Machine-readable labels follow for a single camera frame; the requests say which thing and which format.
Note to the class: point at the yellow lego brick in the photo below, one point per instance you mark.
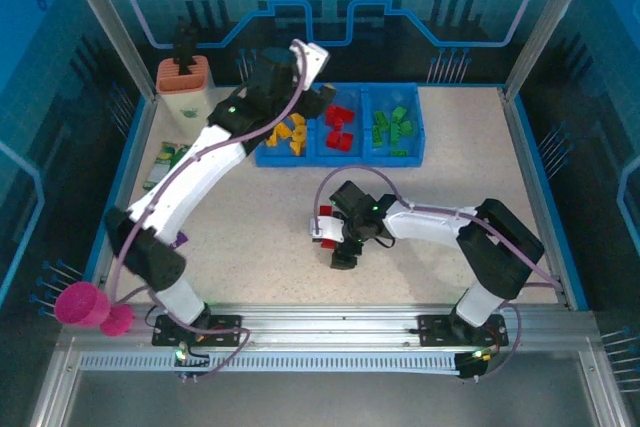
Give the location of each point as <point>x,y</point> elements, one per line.
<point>275,139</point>
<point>284,127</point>
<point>298,120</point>
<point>300,133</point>
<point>296,147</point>

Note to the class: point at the small red lego brick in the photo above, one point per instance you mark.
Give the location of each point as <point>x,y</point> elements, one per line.
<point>334,114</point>

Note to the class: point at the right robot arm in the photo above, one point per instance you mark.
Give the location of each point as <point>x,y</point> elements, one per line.
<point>500,247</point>

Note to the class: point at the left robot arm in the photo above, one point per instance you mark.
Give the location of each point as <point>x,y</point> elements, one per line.
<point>150,257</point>

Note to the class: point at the blue plastic bin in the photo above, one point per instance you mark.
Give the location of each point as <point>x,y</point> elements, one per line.
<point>361,142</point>
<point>280,159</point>
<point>417,147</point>

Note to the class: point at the cream and orange knife block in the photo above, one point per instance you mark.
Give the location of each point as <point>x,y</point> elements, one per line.
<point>167,78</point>

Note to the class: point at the green snack packet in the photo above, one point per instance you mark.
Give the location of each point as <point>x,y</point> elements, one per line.
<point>162,162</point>

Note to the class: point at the black controller board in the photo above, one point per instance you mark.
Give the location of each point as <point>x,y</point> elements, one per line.
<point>470,364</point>
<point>182,354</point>

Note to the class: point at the purple candy packet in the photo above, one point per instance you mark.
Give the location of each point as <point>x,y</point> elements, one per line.
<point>180,238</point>

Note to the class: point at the small pink foam cylinder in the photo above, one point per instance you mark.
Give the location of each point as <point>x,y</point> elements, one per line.
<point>117,322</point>

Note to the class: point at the large pink foam cylinder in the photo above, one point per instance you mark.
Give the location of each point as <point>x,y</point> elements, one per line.
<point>80,304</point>

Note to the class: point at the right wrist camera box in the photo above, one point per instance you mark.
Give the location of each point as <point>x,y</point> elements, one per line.
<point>329,229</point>

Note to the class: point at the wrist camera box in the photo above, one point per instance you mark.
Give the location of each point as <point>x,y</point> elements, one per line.
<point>314,61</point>
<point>329,229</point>

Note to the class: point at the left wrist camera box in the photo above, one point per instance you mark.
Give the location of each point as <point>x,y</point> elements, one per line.
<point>314,61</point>

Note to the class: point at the aluminium frame rail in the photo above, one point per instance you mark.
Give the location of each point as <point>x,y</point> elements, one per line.
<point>325,327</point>

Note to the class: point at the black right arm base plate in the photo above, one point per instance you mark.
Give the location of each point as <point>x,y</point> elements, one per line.
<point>430,329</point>

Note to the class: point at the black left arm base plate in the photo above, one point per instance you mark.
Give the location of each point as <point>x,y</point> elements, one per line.
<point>227,323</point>

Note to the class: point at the aluminium frame post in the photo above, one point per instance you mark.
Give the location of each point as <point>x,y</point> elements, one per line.
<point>101,7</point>
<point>556,7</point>

